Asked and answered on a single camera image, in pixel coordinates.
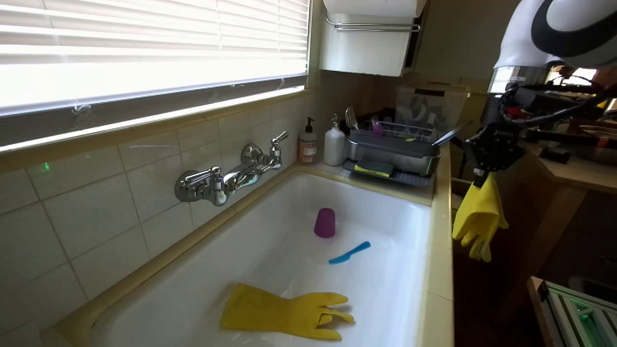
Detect blue plastic knife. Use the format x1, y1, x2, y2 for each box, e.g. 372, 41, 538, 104
328, 241, 372, 266

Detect yellow rubber glove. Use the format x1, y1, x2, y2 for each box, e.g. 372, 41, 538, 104
452, 173, 510, 263
219, 282, 355, 341

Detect black utensil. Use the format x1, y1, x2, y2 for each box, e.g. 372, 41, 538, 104
432, 122, 472, 147

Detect clear plastic container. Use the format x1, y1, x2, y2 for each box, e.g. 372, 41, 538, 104
395, 81, 471, 141

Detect white window blinds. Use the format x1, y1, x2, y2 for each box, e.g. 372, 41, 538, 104
0, 0, 310, 117

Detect white soap pump bottle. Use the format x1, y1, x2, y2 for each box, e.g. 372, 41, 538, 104
323, 113, 347, 167

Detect paper towel holder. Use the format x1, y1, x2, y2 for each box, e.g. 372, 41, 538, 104
319, 0, 428, 78

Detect grey dish rack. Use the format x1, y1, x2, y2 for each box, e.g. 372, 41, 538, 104
342, 108, 442, 188

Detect amber soap pump bottle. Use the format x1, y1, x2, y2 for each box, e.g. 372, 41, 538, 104
297, 117, 319, 165

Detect wooden counter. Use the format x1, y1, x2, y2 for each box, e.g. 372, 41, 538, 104
501, 143, 617, 309

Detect purple plastic cup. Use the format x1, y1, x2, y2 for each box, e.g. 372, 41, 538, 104
314, 208, 336, 239

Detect yellow green sponge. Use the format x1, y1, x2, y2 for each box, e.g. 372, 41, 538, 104
354, 161, 395, 178

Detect chrome wall tap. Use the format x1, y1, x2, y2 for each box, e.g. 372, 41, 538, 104
174, 131, 289, 207

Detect white sink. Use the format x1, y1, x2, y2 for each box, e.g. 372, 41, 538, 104
88, 172, 432, 347

